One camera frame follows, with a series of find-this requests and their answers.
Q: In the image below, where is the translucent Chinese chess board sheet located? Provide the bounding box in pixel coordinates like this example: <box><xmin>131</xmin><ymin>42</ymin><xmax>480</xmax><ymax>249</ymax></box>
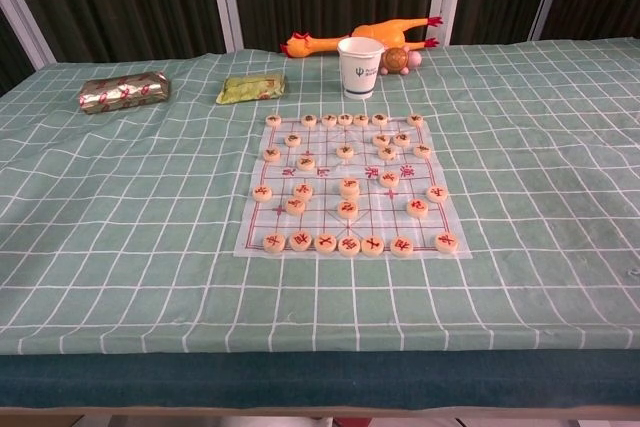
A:
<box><xmin>233</xmin><ymin>115</ymin><xmax>474</xmax><ymax>261</ymax></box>

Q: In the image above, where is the green yellow snack package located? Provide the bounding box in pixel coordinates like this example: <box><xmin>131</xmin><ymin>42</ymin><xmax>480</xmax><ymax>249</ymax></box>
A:
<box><xmin>215</xmin><ymin>72</ymin><xmax>287</xmax><ymax>106</ymax></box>

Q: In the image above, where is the white paper cup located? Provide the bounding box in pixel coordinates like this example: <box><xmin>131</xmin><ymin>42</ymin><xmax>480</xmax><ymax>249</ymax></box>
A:
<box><xmin>336</xmin><ymin>37</ymin><xmax>386</xmax><ymax>100</ymax></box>

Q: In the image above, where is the brown pink turtle toy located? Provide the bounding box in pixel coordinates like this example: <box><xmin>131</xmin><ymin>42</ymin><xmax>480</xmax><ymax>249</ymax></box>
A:
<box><xmin>378</xmin><ymin>45</ymin><xmax>425</xmax><ymax>77</ymax></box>

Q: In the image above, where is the yellow rubber chicken toy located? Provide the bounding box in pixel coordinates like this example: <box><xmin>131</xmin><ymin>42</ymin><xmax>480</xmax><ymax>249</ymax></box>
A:
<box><xmin>279</xmin><ymin>15</ymin><xmax>445</xmax><ymax>61</ymax></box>

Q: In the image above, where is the green checked tablecloth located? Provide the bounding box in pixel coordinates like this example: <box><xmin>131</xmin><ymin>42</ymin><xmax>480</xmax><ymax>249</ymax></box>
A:
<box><xmin>0</xmin><ymin>38</ymin><xmax>640</xmax><ymax>357</ymax></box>

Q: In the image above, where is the gold red snack package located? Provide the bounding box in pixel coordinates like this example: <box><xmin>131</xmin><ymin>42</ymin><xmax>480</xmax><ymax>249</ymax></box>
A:
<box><xmin>77</xmin><ymin>71</ymin><xmax>173</xmax><ymax>116</ymax></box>

